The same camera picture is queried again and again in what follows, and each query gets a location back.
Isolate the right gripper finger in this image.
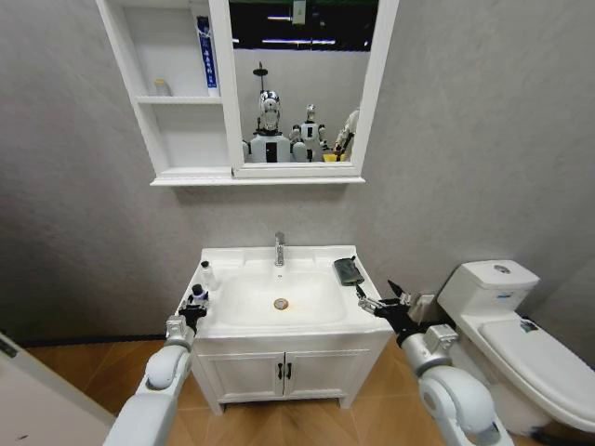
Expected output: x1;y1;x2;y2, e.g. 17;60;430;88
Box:
387;279;414;308
355;282;390;318

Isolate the white shampoo bottle black cap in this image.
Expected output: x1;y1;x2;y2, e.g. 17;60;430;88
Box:
199;260;220;292

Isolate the dark green folded towel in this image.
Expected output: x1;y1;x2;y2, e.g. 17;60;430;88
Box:
333;254;368;287

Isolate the white ceramic washbasin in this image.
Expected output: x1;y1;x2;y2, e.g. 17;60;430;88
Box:
178;244;395;343

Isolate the white vanity cabinet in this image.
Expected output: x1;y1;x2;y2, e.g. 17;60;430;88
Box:
190;332;394;415

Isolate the cabinet mirror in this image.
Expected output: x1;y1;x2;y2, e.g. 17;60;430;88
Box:
229;0;373;164

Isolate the white toilet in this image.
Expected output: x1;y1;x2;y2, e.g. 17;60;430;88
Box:
436;259;595;434

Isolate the white toilet lid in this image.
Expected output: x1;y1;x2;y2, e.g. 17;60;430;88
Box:
478;319;595;420

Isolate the white door panel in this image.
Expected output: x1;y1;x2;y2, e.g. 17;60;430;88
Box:
0;330;116;446

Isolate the blue and white tube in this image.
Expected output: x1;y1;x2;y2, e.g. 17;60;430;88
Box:
194;14;221;98

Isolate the white wall cabinet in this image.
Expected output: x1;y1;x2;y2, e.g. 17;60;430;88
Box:
95;0;401;188

